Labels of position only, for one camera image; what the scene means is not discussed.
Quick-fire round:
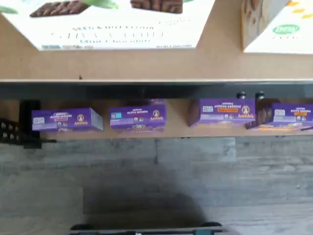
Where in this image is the small white yellow-label Simple Mills box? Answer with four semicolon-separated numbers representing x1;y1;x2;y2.
241;0;313;56

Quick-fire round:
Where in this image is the shiny metal shelf beam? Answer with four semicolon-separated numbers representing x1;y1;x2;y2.
0;79;313;101

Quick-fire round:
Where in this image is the purple Annie's box orange label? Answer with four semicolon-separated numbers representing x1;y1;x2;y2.
188;98;256;128

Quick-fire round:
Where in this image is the white Simple Mills sweet thins box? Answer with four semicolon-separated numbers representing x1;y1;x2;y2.
0;0;216;51

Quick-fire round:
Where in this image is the teal aluminium base frame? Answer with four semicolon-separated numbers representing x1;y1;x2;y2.
70;221;224;235

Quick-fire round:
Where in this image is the black perforated shelf post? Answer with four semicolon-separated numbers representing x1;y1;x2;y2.
19;99;58;150
0;118;21;145

